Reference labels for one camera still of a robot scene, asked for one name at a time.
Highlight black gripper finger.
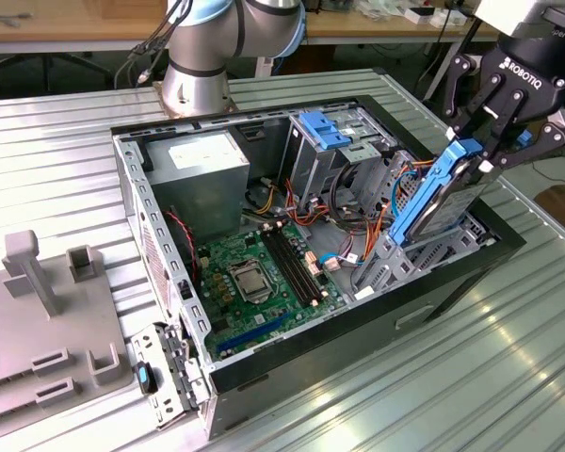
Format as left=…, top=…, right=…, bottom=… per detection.
left=444, top=54, right=506, bottom=141
left=478, top=88, right=565, bottom=174

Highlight orange red power wire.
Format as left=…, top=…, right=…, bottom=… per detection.
left=361, top=158, right=442, bottom=269

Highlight hard disk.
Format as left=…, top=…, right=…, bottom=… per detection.
left=386, top=137, right=498, bottom=250

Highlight blue data wire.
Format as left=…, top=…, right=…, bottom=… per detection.
left=391, top=169, right=425, bottom=222

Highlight grey metal disk bay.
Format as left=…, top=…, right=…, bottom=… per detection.
left=350, top=209, right=481, bottom=302

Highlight black tripod pole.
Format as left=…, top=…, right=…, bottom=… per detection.
left=423, top=25, right=476, bottom=103

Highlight wooden desk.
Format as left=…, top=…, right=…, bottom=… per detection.
left=0, top=0, right=170, bottom=56
left=305, top=0, right=500, bottom=46

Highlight blue drive cage latch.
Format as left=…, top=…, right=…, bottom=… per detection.
left=299, top=110, right=338, bottom=133
left=317, top=130, right=355, bottom=151

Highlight grey metal drive cage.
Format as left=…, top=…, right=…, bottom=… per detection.
left=280, top=108, right=396, bottom=213

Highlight black RAM slot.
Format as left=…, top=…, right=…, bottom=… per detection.
left=275, top=221, right=331, bottom=302
left=262, top=225, right=317, bottom=310

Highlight grey power supply unit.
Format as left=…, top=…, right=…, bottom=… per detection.
left=143, top=130, right=251, bottom=246

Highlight silver CPU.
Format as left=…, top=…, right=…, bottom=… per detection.
left=234, top=270, right=267, bottom=300

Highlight CPU socket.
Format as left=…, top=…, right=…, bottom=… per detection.
left=225, top=261, right=275, bottom=306

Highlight black open PC case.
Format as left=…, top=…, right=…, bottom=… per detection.
left=108, top=93, right=528, bottom=442

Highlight black case fan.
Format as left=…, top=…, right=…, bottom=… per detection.
left=169, top=204, right=203, bottom=291

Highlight green motherboard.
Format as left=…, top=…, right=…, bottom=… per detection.
left=195, top=220, right=349, bottom=362

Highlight blue expansion slot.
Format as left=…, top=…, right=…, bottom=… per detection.
left=216, top=313, right=292, bottom=354

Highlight grey parts rack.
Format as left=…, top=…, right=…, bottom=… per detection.
left=0, top=229, right=136, bottom=423

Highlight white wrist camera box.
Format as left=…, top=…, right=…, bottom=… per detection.
left=473, top=0, right=547, bottom=37

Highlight thin purple white wire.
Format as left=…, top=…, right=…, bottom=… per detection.
left=319, top=233, right=362, bottom=272

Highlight red orange wire bundle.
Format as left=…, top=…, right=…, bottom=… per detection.
left=282, top=178, right=333, bottom=232

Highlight yellow black wire bundle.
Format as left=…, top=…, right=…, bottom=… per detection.
left=244, top=181, right=283, bottom=216

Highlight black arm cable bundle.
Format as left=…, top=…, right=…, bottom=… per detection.
left=115, top=0, right=194, bottom=89

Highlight black blue bracket latch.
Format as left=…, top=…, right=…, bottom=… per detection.
left=135, top=360, right=159, bottom=395

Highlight silver card retention bracket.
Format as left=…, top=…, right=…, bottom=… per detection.
left=130, top=322, right=213, bottom=429

